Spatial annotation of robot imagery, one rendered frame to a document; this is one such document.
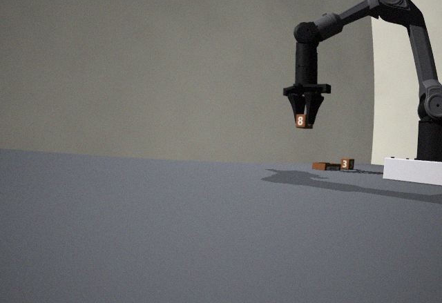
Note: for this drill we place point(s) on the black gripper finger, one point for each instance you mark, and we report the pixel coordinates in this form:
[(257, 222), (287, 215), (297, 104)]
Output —
[(313, 101), (297, 103)]

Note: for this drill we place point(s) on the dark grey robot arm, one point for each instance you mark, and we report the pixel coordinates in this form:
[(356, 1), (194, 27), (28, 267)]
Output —
[(402, 12)]

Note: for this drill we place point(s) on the orange-brown digit cube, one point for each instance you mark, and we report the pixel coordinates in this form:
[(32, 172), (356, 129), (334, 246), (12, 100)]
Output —
[(301, 122), (347, 164)]

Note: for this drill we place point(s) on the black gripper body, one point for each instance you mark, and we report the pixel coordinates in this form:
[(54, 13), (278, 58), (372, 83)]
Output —
[(306, 77)]

